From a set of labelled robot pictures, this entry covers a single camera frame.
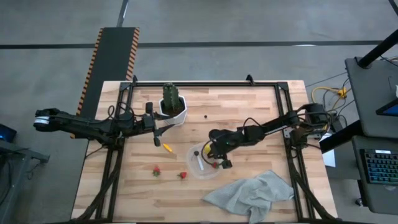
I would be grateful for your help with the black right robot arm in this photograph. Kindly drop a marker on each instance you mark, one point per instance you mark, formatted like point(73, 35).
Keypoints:
point(280, 124)

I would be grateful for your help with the black hazard-striped floor mat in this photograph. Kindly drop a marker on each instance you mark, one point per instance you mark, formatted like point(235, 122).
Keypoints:
point(112, 62)

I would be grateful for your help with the blue-lit dark device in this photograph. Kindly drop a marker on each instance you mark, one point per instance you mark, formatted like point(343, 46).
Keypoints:
point(6, 133)

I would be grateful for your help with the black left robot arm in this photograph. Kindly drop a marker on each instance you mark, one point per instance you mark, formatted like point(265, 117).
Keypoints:
point(87, 126)

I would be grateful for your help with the black aluminium rig frame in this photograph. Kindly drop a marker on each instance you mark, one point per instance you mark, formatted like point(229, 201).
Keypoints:
point(202, 84)

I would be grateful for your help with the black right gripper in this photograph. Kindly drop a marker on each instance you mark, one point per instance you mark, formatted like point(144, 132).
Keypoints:
point(227, 141)

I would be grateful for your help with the black keyboard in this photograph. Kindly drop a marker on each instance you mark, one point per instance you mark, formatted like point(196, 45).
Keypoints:
point(381, 166)

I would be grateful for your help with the tall green cactus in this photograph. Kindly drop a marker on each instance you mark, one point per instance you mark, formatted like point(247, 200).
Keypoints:
point(171, 96)

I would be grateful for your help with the green cactus in white pot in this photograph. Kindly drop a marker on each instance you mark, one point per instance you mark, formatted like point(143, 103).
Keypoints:
point(182, 116)

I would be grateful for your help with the yellow toy lemon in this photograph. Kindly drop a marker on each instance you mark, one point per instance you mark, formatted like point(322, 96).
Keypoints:
point(207, 149)

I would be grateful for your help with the dark grey desk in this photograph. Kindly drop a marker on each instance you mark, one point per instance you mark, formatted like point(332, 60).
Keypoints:
point(18, 161)

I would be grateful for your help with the black metal pole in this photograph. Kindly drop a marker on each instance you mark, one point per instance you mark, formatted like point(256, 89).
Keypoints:
point(377, 49)

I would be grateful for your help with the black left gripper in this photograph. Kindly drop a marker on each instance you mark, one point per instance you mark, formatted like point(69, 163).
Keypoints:
point(148, 122)

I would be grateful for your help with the yellow toy pepper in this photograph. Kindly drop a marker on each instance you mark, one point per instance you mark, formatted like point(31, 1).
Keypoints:
point(167, 147)

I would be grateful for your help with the red plastic strawberry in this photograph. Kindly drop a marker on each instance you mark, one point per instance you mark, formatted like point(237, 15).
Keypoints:
point(183, 175)
point(214, 165)
point(156, 171)

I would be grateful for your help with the white paper sheet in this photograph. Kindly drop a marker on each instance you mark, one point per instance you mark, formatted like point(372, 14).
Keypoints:
point(329, 154)

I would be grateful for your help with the grey waffle dish cloth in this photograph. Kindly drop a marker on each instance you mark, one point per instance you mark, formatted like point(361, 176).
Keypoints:
point(248, 193)

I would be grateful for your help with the clear plastic tupperware container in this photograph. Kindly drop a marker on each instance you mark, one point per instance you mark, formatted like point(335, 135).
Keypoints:
point(199, 171)

